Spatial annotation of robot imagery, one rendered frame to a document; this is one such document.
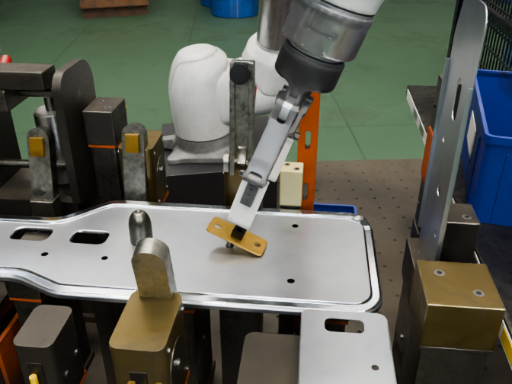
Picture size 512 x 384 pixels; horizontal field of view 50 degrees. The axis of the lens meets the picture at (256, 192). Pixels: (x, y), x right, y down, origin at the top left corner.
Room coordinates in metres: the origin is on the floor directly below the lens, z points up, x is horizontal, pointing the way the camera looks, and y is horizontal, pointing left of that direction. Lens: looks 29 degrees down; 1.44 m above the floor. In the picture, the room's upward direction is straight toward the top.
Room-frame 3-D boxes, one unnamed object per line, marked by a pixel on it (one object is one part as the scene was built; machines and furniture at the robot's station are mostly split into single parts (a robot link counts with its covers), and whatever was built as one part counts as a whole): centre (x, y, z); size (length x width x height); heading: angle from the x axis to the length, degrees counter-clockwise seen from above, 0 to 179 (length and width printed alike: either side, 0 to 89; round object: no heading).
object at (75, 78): (0.88, 0.38, 0.94); 0.18 x 0.13 x 0.49; 84
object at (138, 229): (0.65, 0.16, 1.02); 0.03 x 0.03 x 0.07
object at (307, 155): (0.78, -0.08, 0.95); 0.03 x 0.01 x 0.50; 84
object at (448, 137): (0.60, -0.22, 1.17); 0.12 x 0.01 x 0.34; 174
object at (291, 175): (0.75, -0.05, 0.88); 0.04 x 0.04 x 0.37; 84
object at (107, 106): (0.88, 0.25, 0.91); 0.07 x 0.05 x 0.42; 174
